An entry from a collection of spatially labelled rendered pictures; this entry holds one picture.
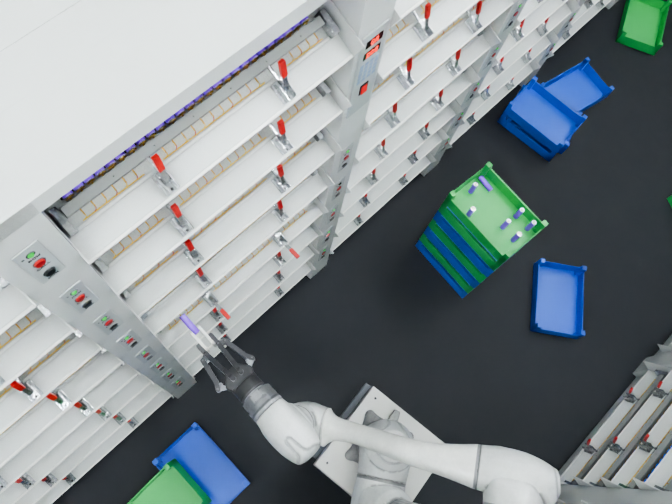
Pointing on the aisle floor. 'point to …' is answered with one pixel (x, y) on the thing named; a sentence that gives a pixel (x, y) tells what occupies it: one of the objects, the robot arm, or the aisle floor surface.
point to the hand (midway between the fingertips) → (203, 339)
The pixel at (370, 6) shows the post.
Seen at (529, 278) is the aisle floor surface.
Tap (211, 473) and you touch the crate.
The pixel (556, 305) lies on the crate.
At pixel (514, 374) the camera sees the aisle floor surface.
